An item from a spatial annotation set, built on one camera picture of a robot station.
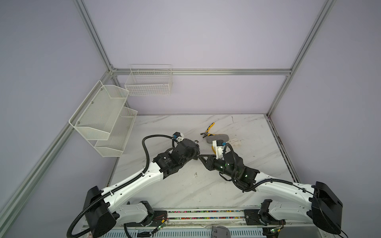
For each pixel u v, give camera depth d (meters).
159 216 0.74
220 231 0.69
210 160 0.65
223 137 1.04
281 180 0.50
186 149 0.54
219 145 0.67
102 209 0.39
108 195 0.40
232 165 0.55
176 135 0.68
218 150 0.68
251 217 0.73
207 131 1.11
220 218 0.75
